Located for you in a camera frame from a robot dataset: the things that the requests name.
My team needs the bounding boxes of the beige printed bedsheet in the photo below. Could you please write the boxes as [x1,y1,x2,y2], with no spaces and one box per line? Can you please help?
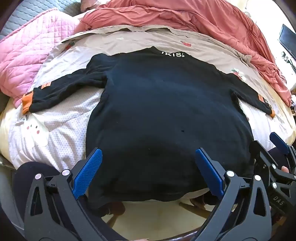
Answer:
[0,25,296,176]

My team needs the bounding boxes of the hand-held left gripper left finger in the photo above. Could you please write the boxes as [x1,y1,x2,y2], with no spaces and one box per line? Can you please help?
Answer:
[23,148,130,241]

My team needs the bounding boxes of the pink quilted blanket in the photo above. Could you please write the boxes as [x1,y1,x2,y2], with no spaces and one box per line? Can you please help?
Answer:
[0,8,87,108]

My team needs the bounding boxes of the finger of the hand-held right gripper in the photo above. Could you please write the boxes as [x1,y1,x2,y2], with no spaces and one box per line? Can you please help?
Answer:
[269,132,296,172]
[250,140,278,176]

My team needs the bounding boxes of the coral red duvet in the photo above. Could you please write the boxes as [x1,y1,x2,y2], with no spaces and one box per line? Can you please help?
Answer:
[80,0,292,107]

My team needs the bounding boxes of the black sweater with orange cuffs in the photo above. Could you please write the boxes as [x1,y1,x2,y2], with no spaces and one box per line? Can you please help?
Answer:
[22,46,275,217]

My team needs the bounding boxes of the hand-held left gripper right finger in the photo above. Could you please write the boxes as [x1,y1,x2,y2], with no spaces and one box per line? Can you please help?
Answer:
[185,148,273,241]

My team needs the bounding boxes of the black monitor screen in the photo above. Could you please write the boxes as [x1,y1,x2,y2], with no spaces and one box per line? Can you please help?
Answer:
[279,24,296,61]

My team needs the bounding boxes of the grey quilted mat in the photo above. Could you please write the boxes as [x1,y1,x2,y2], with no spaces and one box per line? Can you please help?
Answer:
[0,0,84,41]

